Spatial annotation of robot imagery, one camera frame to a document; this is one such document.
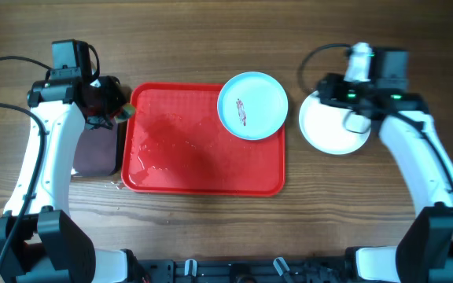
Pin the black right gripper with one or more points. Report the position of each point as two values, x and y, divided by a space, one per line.
331 93

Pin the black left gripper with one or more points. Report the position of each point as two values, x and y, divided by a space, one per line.
120 97

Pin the green yellow sponge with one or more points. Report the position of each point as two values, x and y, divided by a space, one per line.
125 113

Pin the white plate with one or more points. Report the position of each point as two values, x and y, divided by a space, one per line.
336 131

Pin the red plastic tray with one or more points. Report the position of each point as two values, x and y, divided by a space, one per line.
175 143

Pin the pale blue plate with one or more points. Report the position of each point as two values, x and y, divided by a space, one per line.
252 106

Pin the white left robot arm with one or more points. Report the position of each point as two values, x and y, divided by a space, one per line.
38 240

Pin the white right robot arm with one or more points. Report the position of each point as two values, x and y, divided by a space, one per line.
375 87

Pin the black water tray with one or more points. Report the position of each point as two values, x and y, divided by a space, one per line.
99 152

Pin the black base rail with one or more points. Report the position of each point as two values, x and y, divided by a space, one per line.
327 269

